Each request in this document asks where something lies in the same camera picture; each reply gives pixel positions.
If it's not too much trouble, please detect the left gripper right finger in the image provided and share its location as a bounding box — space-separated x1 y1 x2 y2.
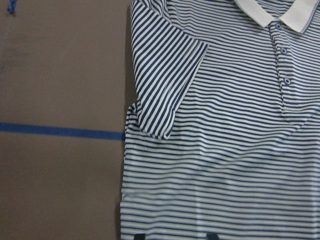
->
205 233 220 240

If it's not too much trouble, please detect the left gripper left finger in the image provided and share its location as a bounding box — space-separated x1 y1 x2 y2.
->
134 233 146 240

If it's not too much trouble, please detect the blue white striped polo shirt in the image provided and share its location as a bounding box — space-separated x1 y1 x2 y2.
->
120 0 320 240

